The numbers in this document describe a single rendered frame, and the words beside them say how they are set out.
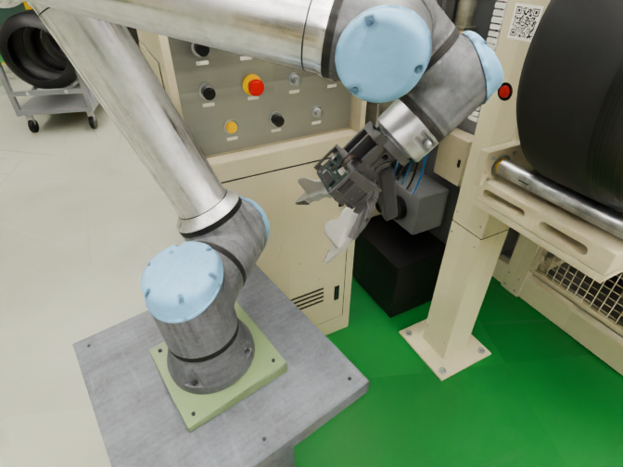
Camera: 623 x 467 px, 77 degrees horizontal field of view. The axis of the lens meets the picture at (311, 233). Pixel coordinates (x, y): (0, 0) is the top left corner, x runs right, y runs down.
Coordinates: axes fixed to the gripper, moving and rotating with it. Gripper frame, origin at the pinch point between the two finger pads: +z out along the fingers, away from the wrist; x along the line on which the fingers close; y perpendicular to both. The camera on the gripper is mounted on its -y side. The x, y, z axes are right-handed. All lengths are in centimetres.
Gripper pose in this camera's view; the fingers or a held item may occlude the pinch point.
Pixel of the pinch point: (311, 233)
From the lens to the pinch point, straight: 67.6
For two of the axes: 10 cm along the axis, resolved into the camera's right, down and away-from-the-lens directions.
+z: -7.0, 6.4, 3.2
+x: 3.3, 6.8, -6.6
